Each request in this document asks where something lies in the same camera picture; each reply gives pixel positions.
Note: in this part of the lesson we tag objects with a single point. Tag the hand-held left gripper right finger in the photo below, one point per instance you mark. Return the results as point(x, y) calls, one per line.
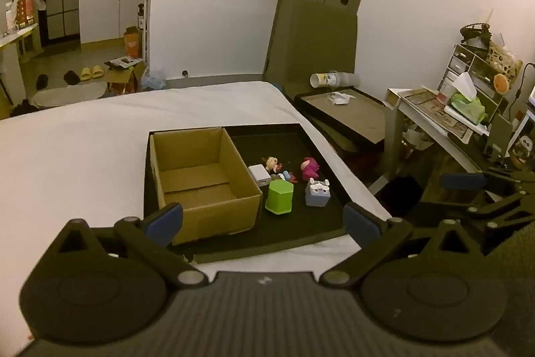
point(361, 225)

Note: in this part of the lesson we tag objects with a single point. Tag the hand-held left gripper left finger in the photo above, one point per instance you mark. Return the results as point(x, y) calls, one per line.
point(165, 221)

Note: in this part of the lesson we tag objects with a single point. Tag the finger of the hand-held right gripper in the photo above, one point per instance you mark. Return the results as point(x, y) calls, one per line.
point(493, 212)
point(464, 181)

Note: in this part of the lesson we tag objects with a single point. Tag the blue-grey rabbit cube toy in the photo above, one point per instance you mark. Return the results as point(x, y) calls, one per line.
point(318, 194)

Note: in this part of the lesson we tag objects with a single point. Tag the black tray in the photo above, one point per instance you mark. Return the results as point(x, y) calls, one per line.
point(301, 223)

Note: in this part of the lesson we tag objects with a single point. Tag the pink figurine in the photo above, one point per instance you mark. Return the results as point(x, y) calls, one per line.
point(310, 168)

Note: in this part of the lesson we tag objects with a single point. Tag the green hexagonal box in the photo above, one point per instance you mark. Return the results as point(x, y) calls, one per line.
point(279, 196)

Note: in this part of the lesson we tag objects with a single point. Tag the blue and red figurine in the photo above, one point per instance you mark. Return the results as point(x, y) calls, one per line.
point(286, 176)

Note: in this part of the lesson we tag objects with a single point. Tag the white charger plug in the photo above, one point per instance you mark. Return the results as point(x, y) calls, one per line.
point(259, 175)

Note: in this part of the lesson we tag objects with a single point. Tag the brown-haired doll figurine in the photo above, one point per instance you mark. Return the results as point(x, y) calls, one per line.
point(271, 163)

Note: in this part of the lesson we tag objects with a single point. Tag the grey textured fabric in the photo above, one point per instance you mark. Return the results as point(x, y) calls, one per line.
point(518, 252)

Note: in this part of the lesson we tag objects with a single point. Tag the white desk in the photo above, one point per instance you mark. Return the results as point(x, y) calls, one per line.
point(430, 118)

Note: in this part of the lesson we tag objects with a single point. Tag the green tissue box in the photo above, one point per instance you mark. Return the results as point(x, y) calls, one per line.
point(468, 108)

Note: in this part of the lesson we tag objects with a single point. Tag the black framed board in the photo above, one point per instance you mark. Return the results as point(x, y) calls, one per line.
point(355, 122)

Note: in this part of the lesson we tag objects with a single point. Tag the orange round ornament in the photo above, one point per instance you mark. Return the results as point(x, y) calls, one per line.
point(500, 83)

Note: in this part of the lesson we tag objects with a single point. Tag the grey desk organizer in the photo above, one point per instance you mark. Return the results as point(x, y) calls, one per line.
point(472, 64)

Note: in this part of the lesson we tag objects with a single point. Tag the woven basket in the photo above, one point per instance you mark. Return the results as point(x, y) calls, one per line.
point(503, 62)

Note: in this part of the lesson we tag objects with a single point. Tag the blue plastic bag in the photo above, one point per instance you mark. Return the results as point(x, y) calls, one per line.
point(154, 80)

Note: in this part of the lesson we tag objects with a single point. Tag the stack of paper cups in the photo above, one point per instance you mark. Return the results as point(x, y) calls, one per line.
point(330, 79)

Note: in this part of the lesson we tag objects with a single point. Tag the dark object on organizer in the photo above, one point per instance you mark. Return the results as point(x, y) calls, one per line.
point(474, 31)

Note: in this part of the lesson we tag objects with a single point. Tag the brown cardboard box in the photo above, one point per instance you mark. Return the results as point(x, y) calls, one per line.
point(123, 76)

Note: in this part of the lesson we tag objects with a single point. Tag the white floor mat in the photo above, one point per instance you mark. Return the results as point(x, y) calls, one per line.
point(69, 94)

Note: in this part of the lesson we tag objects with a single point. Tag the yellow slipper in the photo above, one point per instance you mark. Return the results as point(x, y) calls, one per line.
point(98, 71)
point(85, 73)

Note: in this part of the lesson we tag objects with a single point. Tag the black slipper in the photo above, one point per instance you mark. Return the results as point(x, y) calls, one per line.
point(41, 81)
point(72, 77)

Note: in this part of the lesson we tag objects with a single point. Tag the orange carton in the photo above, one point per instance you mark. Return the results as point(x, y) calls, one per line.
point(133, 41)

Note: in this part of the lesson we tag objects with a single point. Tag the large cardboard panel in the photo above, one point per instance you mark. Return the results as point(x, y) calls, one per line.
point(313, 43)

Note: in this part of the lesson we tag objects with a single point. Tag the white kitchen cabinet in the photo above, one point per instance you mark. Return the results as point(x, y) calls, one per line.
point(113, 10)

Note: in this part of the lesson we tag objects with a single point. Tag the table with yellow leg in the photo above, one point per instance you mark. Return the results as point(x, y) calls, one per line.
point(16, 35)

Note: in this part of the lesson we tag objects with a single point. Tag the red box in plastic bag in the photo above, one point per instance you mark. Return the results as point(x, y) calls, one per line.
point(23, 12)

